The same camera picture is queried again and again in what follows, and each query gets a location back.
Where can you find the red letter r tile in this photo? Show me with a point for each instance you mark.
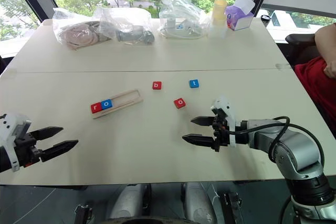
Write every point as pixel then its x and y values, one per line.
pixel 96 107

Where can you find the purple tissue box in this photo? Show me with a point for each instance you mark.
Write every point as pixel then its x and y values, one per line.
pixel 240 16

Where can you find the person's bare forearm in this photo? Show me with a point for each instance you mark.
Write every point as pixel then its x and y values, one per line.
pixel 326 43

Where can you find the plastic bag with white parts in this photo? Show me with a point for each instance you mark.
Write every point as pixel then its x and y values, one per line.
pixel 181 19

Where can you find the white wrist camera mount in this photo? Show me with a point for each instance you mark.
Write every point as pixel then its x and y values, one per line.
pixel 10 127
pixel 227 108

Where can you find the person's red garment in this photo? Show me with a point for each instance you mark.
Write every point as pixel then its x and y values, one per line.
pixel 317 85

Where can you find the black bracket under table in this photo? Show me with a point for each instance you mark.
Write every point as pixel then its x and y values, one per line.
pixel 82 214
pixel 233 208

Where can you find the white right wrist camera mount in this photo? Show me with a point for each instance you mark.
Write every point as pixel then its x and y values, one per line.
pixel 227 108

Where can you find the plastic bag with pink cloth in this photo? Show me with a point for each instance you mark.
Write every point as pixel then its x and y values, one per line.
pixel 76 32

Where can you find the plastic bag with grey item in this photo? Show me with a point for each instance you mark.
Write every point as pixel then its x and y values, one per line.
pixel 128 30

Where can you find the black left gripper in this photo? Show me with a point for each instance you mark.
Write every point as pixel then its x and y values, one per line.
pixel 26 149

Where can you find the wooden letter tray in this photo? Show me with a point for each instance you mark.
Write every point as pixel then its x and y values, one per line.
pixel 126 99

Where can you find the grey rounded robot leg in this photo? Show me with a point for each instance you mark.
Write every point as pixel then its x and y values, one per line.
pixel 197 203
pixel 128 200

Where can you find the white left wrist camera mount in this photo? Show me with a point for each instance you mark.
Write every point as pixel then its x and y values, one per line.
pixel 10 127

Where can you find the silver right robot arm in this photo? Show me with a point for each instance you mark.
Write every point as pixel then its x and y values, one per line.
pixel 296 153

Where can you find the stack of yellow cups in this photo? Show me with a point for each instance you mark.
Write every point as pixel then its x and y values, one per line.
pixel 219 16

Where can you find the red letter b tile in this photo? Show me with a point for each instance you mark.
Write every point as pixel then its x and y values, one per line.
pixel 157 85

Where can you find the blue letter t tile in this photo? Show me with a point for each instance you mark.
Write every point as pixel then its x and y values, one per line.
pixel 194 83

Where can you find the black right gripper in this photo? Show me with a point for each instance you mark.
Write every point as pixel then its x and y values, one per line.
pixel 220 133

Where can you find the person's hand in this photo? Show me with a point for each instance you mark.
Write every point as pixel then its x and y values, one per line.
pixel 331 70

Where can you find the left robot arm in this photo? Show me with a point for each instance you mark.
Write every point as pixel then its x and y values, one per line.
pixel 4 159

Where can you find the black office chair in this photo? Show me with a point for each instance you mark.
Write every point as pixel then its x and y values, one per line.
pixel 302 45

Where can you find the red letter o tile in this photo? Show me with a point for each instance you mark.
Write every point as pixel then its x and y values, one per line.
pixel 180 103

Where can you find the small black round object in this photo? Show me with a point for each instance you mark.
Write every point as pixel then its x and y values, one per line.
pixel 265 18

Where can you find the blue letter o tile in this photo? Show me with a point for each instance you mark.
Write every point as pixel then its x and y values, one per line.
pixel 106 104

